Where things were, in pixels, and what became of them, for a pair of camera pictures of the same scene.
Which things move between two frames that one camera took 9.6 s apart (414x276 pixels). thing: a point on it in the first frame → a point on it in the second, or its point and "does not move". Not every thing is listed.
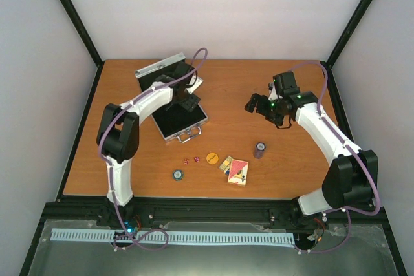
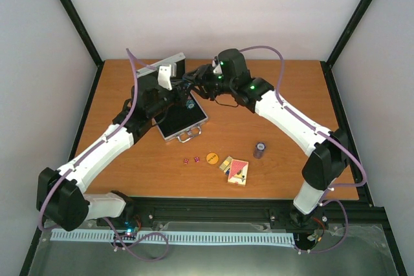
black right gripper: (279, 121) → (200, 81)
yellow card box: (226, 164) does not move
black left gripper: (189, 105) → (179, 88)
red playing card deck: (238, 173) does not move
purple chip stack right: (259, 150) does not move
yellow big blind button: (212, 158) does not move
